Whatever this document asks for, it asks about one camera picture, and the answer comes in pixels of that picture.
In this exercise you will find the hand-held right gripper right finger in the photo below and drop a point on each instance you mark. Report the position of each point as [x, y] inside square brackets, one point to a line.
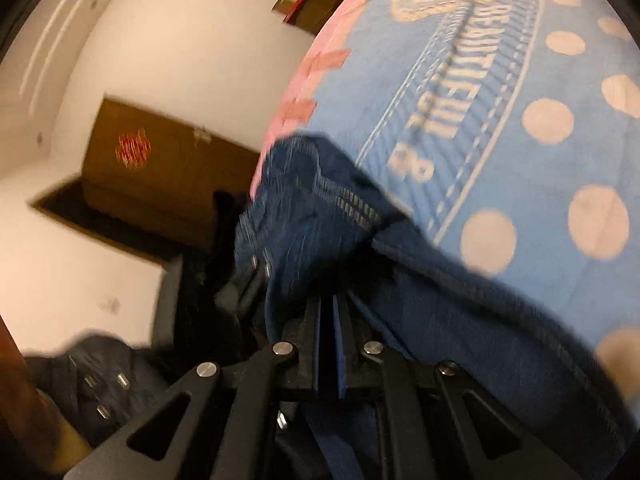
[344, 355]

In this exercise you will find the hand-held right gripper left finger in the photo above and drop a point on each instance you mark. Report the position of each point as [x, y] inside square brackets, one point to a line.
[326, 350]

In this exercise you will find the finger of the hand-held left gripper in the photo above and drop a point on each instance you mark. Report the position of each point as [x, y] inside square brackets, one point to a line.
[247, 285]

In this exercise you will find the dark blue denim pants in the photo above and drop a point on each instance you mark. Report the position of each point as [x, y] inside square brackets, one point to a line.
[310, 220]

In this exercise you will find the brown wooden door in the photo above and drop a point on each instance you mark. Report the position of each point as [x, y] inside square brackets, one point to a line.
[175, 195]

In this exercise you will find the red paper door decoration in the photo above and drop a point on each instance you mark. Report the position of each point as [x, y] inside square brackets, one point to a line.
[132, 149]

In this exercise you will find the blue pink dotted printed blanket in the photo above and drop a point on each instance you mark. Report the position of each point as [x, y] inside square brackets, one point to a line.
[500, 135]

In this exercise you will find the small brown box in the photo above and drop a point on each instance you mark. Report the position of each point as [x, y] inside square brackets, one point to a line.
[283, 9]

